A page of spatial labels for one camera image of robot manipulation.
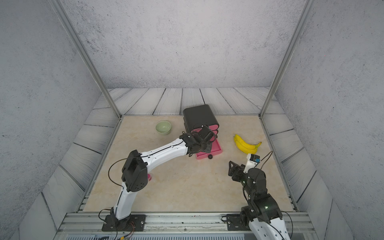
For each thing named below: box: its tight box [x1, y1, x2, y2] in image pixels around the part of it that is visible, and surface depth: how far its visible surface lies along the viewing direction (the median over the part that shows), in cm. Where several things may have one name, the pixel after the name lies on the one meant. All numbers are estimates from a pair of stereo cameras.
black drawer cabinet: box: [183, 104, 220, 133], surface depth 102 cm
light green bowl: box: [155, 120, 172, 135], surface depth 111 cm
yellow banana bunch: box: [234, 134, 262, 154], surface depth 98 cm
